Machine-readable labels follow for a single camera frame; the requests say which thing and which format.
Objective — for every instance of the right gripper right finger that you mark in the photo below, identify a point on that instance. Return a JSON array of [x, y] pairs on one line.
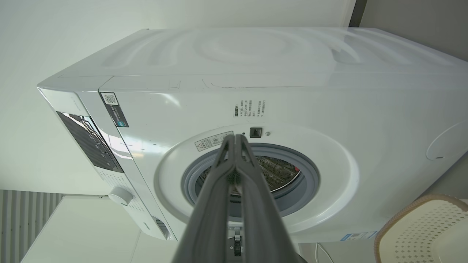
[[261, 223]]

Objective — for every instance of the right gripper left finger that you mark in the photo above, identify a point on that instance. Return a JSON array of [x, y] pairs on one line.
[[208, 219]]

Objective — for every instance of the silver metal door hinge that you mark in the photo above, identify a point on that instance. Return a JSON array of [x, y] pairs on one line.
[[237, 235]]

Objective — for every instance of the black glass washer door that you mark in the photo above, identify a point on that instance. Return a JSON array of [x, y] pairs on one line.
[[237, 253]]

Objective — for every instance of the stainless steel washing machine drum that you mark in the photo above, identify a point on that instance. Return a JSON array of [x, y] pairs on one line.
[[279, 171]]

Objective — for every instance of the white washing machine dial knob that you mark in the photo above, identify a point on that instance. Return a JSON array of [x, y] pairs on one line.
[[120, 196]]

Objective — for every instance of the black glossy control display panel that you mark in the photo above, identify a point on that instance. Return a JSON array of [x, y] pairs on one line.
[[91, 140]]

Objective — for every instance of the cream perforated laundry basket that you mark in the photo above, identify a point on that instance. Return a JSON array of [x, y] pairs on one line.
[[420, 233]]

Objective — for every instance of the grey warning sticker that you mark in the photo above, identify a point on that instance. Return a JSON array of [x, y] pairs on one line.
[[210, 141]]

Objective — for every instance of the black door latch socket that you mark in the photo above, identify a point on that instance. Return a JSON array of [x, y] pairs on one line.
[[255, 132]]

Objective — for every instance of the blue energy label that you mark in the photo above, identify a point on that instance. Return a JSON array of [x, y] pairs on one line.
[[358, 236]]

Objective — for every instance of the printed text notice label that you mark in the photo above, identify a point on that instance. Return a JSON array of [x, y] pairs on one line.
[[249, 109]]

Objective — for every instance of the white cabinet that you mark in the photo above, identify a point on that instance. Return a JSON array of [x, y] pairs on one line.
[[87, 233]]

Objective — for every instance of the QR code label strip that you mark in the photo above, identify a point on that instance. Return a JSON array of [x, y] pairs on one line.
[[114, 109]]

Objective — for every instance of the white front-load washing machine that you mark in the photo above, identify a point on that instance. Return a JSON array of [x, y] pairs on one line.
[[365, 109]]

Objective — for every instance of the white detergent drawer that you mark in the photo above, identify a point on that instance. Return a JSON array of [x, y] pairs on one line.
[[65, 100]]

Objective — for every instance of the grey ribbed panel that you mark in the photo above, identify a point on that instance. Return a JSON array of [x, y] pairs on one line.
[[22, 219]]

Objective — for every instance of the round white filter cover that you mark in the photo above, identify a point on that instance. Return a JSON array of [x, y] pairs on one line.
[[451, 142]]

